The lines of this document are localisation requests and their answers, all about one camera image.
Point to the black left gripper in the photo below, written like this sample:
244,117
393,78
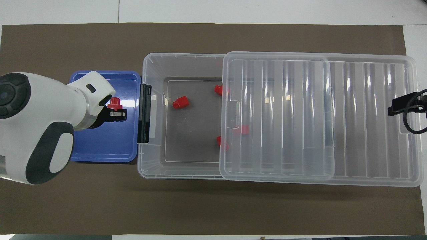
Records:
101,119

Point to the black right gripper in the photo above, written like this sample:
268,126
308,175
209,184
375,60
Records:
421,102

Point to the red block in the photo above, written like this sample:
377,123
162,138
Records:
222,142
180,102
243,130
115,103
218,90

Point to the clear ribbed box lid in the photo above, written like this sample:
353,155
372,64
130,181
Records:
367,133

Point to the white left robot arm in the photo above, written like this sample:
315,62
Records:
40,110

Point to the blue plastic tray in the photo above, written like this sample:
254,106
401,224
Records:
116,143

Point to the clear plastic storage box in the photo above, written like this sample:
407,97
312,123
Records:
186,66

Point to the brown table mat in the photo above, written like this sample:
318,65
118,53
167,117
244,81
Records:
213,206

